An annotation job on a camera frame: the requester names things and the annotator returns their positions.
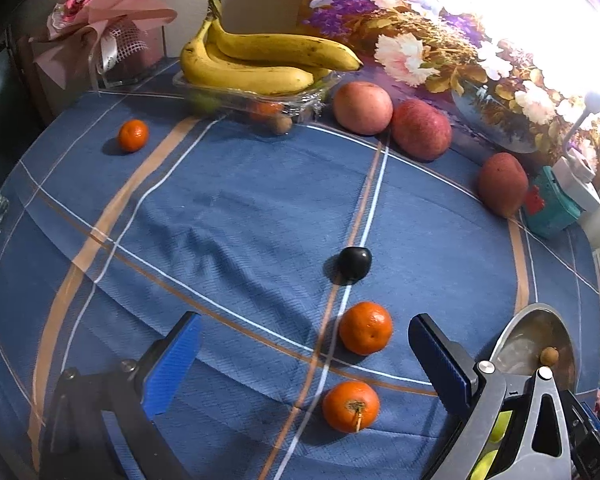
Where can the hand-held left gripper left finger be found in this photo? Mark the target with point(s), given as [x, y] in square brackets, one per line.
[172, 365]

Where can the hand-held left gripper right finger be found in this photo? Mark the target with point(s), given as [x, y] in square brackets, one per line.
[440, 360]

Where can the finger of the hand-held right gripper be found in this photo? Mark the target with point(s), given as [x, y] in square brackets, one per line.
[587, 430]

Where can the round metal plate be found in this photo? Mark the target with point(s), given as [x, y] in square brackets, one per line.
[525, 340]

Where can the green jujube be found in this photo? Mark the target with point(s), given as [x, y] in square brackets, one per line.
[484, 464]
[205, 102]

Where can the tangerine with stem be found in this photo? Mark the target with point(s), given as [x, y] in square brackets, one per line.
[351, 406]

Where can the dark plum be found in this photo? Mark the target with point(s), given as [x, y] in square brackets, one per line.
[355, 261]

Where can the blue plaid tablecloth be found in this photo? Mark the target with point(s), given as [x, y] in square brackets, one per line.
[205, 220]

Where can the teal plastic box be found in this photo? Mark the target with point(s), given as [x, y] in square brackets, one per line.
[550, 210]

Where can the dark red apple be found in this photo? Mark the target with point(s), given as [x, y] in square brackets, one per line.
[502, 184]

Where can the small tangerine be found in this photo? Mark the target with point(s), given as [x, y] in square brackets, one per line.
[132, 135]

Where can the pale pink apple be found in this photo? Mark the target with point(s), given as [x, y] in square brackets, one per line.
[362, 107]

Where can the small brown kiwi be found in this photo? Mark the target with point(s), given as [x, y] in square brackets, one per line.
[281, 123]

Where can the clear plastic fruit container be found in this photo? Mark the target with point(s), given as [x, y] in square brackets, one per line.
[305, 102]

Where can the yellow banana bunch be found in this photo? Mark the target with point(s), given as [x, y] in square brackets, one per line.
[260, 77]

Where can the white gooseneck lamp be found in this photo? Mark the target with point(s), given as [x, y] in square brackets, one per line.
[595, 102]

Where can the dark chair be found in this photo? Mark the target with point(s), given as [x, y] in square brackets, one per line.
[0, 100]

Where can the floral painting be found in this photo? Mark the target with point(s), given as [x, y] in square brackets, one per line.
[405, 20]

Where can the pink wrapped flower bouquet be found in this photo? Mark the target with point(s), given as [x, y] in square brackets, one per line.
[115, 0]

